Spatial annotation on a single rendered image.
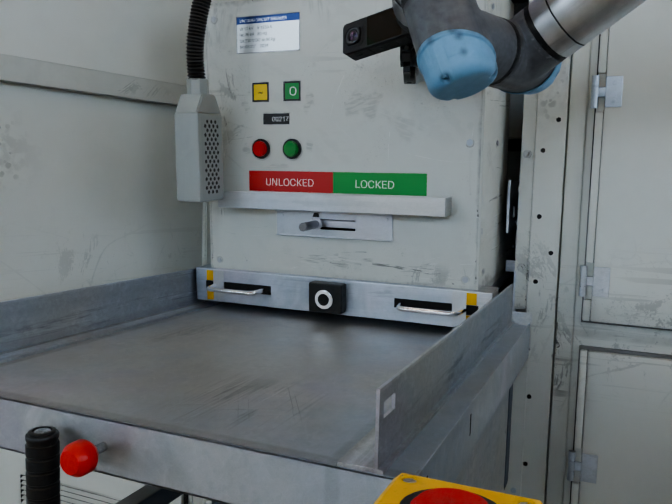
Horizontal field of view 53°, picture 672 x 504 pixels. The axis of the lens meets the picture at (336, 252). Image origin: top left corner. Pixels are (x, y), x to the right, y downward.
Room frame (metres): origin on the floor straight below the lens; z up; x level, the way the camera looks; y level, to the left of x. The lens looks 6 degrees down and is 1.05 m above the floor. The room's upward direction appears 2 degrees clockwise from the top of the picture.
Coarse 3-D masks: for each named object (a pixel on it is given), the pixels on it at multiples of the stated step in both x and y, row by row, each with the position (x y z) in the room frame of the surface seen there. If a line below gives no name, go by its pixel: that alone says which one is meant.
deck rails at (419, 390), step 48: (96, 288) 0.99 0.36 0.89; (144, 288) 1.09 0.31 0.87; (192, 288) 1.21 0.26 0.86; (0, 336) 0.84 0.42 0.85; (48, 336) 0.91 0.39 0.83; (96, 336) 0.95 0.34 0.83; (480, 336) 0.88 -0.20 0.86; (384, 384) 0.52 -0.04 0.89; (432, 384) 0.66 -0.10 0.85; (384, 432) 0.52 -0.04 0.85
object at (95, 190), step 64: (0, 0) 1.06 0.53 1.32; (64, 0) 1.15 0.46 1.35; (128, 0) 1.25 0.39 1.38; (192, 0) 1.36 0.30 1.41; (0, 64) 1.04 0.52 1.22; (64, 64) 1.15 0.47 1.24; (128, 64) 1.25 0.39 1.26; (0, 128) 1.06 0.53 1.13; (64, 128) 1.15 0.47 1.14; (128, 128) 1.25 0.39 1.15; (0, 192) 1.06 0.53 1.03; (64, 192) 1.14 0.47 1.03; (128, 192) 1.24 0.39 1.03; (0, 256) 1.06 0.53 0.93; (64, 256) 1.14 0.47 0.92; (128, 256) 1.24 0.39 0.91; (192, 256) 1.37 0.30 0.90
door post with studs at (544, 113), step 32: (544, 96) 1.12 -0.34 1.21; (544, 128) 1.12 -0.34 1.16; (544, 160) 1.12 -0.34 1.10; (544, 192) 1.12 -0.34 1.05; (544, 224) 1.12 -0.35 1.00; (544, 256) 1.12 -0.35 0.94; (544, 288) 1.11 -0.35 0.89; (544, 320) 1.11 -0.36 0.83; (544, 352) 1.11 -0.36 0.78; (544, 384) 1.11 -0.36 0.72; (544, 416) 1.11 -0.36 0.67; (544, 448) 1.11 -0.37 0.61
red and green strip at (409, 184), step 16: (256, 176) 1.17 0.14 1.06; (272, 176) 1.15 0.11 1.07; (288, 176) 1.14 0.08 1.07; (304, 176) 1.13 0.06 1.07; (320, 176) 1.12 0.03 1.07; (336, 176) 1.10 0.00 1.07; (352, 176) 1.09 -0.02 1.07; (368, 176) 1.08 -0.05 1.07; (384, 176) 1.07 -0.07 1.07; (400, 176) 1.06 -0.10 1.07; (416, 176) 1.05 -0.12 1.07; (320, 192) 1.12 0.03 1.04; (336, 192) 1.11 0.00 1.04; (352, 192) 1.09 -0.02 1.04; (368, 192) 1.08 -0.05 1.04; (384, 192) 1.07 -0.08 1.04; (400, 192) 1.06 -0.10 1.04; (416, 192) 1.05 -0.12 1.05
